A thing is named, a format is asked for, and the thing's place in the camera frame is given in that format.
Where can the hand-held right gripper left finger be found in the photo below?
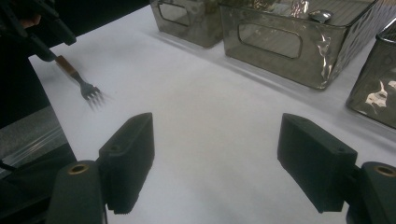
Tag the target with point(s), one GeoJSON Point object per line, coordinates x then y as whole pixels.
{"type": "Point", "coordinates": [130, 161]}

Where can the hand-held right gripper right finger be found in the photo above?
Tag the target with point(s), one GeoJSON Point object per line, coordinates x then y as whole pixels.
{"type": "Point", "coordinates": [314, 161]}

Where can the clear grey plastic bin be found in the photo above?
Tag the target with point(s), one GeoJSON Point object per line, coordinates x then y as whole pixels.
{"type": "Point", "coordinates": [311, 62]}
{"type": "Point", "coordinates": [199, 31]}
{"type": "Point", "coordinates": [373, 93]}

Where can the silver metal spoon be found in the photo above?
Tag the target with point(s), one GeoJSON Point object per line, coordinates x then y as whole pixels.
{"type": "Point", "coordinates": [320, 15]}

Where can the aluminium floor rail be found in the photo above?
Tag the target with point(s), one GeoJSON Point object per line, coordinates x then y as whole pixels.
{"type": "Point", "coordinates": [31, 146]}

